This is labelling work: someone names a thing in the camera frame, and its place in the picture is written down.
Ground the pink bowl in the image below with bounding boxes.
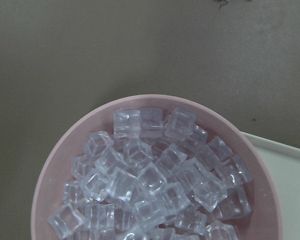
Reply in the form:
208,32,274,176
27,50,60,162
30,94,283,240

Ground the pile of clear ice cubes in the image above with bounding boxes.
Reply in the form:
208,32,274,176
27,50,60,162
47,107,253,240

